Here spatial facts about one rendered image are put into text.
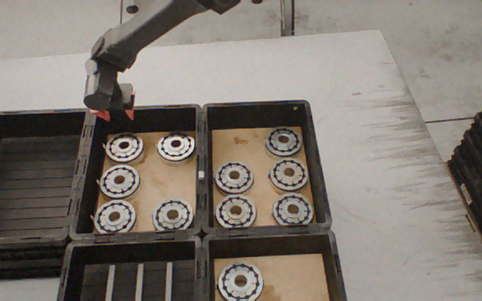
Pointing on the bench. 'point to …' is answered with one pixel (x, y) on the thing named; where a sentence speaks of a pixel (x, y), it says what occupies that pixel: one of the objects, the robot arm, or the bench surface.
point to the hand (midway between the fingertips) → (120, 116)
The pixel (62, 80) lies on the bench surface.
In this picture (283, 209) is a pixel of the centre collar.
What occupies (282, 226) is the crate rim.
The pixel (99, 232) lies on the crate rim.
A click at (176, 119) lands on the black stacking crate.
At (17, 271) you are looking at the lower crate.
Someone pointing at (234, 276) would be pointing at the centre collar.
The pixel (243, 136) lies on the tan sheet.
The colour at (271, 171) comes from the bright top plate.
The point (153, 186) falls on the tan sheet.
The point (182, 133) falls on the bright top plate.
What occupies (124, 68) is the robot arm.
